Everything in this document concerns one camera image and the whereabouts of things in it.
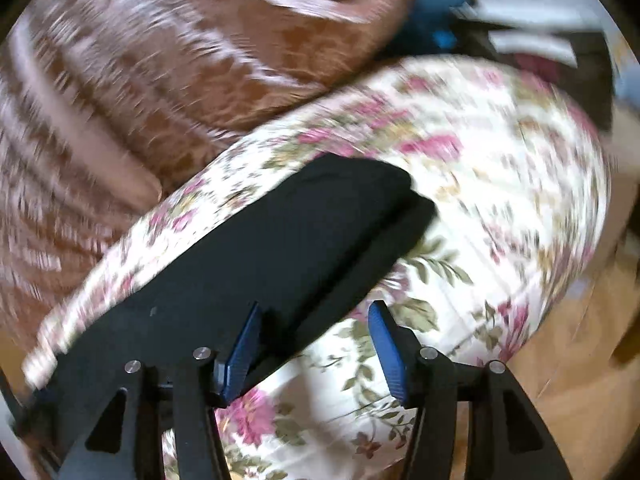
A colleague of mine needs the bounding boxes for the floral bed sheet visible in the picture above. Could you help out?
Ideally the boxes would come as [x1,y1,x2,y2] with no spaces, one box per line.
[22,55,612,480]

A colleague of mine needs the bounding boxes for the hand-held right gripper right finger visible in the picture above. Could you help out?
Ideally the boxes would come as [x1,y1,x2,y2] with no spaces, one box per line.
[368,300,574,480]

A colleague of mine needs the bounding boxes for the black pants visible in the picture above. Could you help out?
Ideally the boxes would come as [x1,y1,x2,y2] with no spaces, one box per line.
[25,153,439,411]

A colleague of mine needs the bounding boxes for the blue plastic object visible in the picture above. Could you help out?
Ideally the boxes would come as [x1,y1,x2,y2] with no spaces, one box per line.
[400,0,481,56]

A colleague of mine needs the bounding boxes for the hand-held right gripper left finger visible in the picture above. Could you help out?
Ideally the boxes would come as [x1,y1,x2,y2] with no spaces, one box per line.
[50,302,263,480]

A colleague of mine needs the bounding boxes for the brown floral curtain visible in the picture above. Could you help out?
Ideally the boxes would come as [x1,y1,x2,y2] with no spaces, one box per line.
[0,0,451,361]

